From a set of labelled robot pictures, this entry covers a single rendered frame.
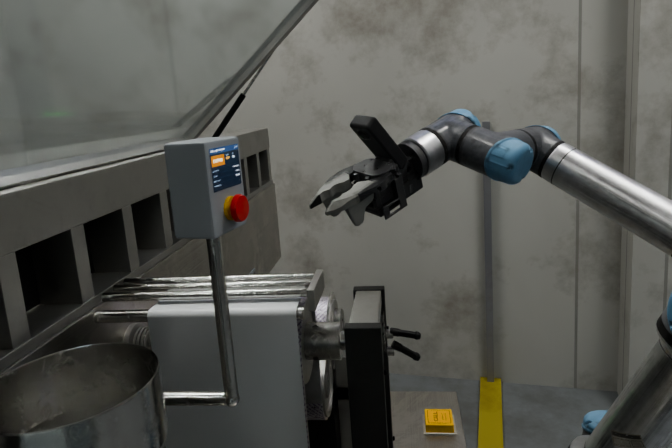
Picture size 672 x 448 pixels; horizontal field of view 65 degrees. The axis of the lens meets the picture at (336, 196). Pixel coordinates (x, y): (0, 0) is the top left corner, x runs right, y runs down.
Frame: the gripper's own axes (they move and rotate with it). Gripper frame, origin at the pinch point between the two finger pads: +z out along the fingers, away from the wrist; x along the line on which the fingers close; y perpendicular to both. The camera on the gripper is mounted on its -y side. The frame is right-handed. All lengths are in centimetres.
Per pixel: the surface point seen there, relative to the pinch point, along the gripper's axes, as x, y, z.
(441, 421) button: 8, 78, -21
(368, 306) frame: -10.8, 12.9, 4.0
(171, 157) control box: -10.9, -20.6, 22.5
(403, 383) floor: 127, 219, -98
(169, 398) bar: -9.5, 6.0, 33.3
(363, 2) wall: 175, 8, -169
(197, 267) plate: 49, 27, 9
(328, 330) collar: -0.3, 21.8, 6.1
